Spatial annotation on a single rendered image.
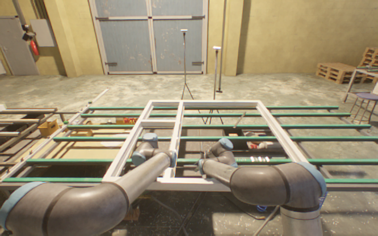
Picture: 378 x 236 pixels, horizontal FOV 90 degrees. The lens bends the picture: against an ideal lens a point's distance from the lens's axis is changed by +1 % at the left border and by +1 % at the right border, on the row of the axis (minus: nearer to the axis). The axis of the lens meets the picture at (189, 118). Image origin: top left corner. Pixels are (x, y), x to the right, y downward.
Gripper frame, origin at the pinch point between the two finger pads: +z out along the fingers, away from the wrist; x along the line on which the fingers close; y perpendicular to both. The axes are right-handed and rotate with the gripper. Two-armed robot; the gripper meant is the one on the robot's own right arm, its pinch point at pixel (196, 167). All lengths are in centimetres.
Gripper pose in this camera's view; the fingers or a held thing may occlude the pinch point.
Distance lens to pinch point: 144.1
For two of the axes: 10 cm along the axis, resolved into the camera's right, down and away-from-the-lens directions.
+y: -8.1, -4.7, -3.5
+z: -5.9, 6.1, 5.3
